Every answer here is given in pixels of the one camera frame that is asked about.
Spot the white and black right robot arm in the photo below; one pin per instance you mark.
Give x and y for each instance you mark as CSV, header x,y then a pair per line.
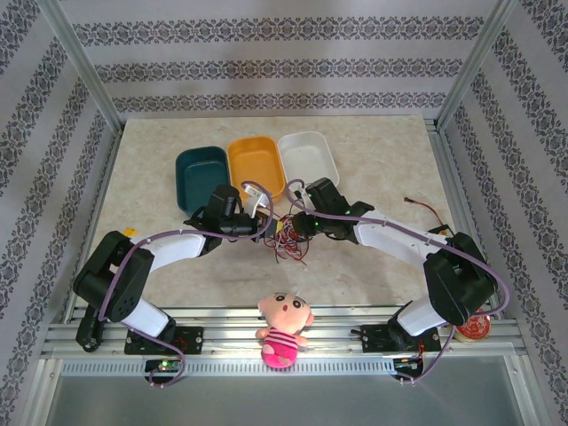
x,y
390,235

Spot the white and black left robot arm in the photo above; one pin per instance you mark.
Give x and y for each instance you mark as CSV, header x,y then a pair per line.
x,y
177,248

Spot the teal plastic bin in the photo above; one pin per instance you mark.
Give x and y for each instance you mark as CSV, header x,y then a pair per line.
x,y
199,173

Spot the orange plastic bin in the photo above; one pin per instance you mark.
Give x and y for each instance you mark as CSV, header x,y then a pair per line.
x,y
255,164

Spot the white plastic bin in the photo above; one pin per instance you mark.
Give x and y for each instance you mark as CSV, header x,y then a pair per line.
x,y
306,155

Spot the pink plush doll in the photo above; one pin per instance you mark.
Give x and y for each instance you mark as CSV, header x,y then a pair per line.
x,y
284,319

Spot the yellow rectangular block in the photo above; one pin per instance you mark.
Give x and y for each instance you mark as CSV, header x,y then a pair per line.
x,y
129,231

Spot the grey metal panel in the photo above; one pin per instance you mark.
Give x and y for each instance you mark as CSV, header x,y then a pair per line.
x,y
284,399

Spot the small circuit board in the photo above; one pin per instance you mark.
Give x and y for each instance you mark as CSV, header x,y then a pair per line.
x,y
406,363
164,366

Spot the red round tin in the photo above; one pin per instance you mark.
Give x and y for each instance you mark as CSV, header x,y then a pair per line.
x,y
475,328

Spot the aluminium rail beam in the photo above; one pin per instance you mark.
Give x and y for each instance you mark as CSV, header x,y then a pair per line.
x,y
231,330

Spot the aluminium side rail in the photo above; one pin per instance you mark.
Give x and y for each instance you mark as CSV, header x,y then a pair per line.
x,y
450,177
105,182

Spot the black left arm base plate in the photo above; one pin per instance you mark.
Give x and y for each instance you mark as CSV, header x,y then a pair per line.
x,y
191,339

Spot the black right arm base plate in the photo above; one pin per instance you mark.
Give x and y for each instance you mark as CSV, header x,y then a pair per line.
x,y
375,339

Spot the black clamp bracket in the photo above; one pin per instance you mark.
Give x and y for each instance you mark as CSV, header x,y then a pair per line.
x,y
89,337

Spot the aluminium frame post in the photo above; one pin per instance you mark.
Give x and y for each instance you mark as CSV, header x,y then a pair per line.
x,y
71,53
475,57

